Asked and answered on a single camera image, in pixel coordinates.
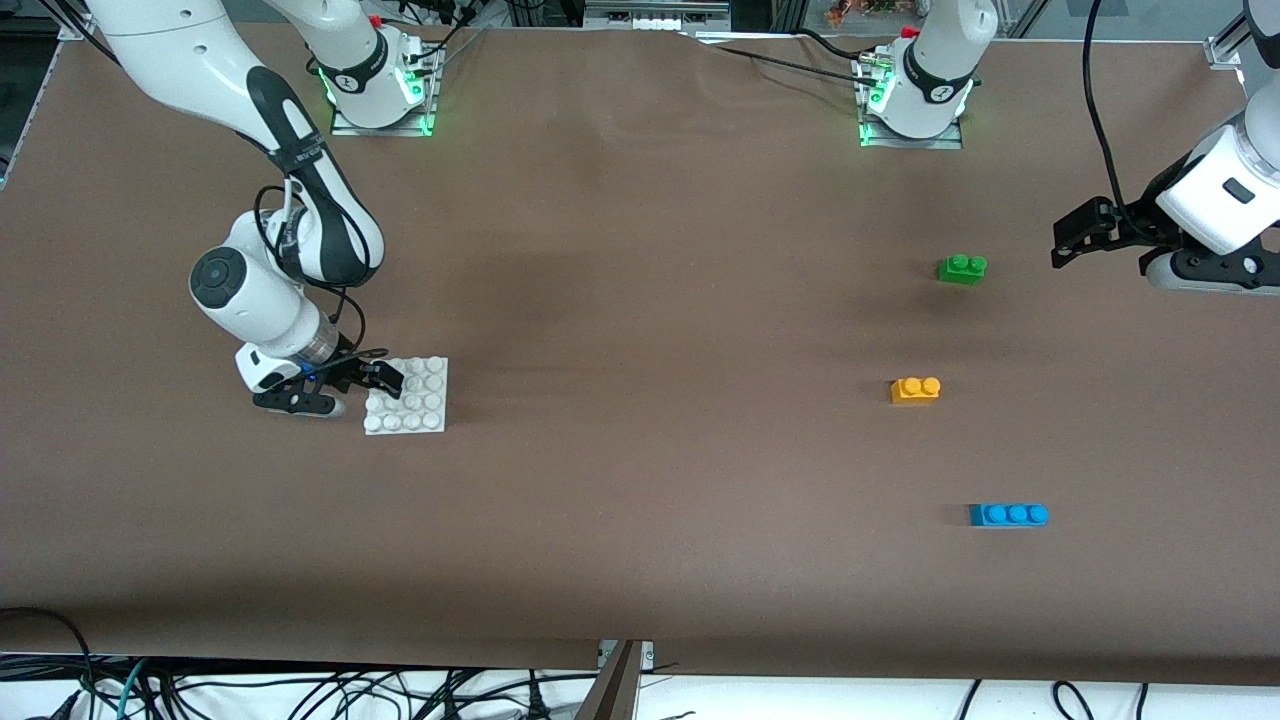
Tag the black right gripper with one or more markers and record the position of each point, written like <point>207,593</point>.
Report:
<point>347,367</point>

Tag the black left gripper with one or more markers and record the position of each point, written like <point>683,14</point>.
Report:
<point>1142,218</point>

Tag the white studded base plate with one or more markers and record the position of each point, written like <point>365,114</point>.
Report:
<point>425,405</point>

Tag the yellow two-stud block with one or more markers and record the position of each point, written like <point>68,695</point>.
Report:
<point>912,392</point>

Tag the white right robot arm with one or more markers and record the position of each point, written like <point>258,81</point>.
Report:
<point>250,300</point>

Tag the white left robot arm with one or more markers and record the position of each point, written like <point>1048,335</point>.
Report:
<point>940,60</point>

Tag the green two-stud block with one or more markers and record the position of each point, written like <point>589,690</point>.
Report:
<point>960,272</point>

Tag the blue three-stud block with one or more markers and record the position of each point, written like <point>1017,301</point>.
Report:
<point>1005,516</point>

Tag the brown table cover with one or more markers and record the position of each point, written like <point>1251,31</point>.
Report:
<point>300,550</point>

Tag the grey support beam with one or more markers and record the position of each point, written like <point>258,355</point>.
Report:
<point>612,695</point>

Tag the white power strip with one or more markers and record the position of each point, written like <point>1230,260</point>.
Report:
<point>650,21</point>

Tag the aluminium frame profile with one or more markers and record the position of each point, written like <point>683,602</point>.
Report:
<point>1225,50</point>
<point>75,28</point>

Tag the metal table edge bracket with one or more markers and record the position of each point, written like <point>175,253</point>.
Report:
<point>645,652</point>

